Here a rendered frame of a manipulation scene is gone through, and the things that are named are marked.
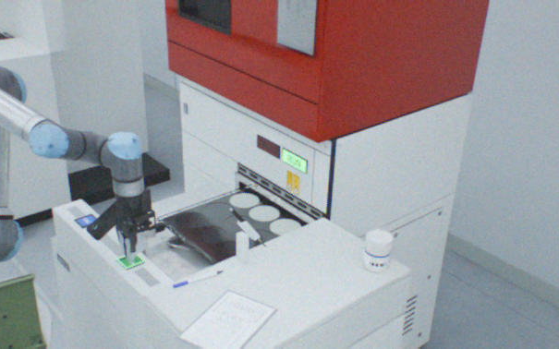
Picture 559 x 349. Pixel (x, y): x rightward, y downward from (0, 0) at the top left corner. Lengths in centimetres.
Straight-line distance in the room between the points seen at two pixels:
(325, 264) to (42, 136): 79
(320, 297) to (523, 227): 191
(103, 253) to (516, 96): 210
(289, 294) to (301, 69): 62
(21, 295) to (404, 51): 124
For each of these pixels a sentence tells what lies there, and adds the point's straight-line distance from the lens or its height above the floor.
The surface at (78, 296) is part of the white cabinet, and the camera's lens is 215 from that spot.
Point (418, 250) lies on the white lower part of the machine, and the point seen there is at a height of 63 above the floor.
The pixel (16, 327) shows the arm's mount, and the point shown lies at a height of 90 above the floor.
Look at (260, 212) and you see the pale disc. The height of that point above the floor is 90.
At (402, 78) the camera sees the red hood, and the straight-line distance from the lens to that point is 202.
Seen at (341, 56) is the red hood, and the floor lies 147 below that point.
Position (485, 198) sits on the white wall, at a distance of 347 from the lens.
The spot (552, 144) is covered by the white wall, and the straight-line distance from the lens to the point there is 319.
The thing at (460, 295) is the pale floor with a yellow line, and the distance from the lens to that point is 338.
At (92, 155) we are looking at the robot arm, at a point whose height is 128.
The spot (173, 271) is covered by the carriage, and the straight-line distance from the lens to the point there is 188.
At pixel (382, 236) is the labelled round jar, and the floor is 106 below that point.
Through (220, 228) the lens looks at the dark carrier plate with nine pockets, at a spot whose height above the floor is 90.
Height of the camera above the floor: 198
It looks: 28 degrees down
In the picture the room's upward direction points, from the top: 2 degrees clockwise
